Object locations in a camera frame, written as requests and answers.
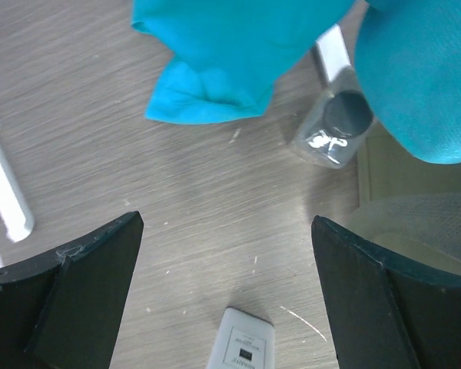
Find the teal t-shirt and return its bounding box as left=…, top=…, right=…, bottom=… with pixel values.
left=131, top=1, right=461, bottom=165

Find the clear bottle black cap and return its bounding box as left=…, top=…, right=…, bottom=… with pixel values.
left=290, top=66, right=376, bottom=169

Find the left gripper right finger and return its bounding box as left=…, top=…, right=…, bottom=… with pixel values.
left=311, top=216, right=461, bottom=368

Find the olive canvas bag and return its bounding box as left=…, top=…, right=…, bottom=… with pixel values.
left=346, top=125, right=461, bottom=275

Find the white bottle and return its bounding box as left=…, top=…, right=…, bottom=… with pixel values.
left=206, top=307, right=276, bottom=369

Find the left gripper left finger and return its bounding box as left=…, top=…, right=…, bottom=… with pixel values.
left=0, top=211, right=144, bottom=368

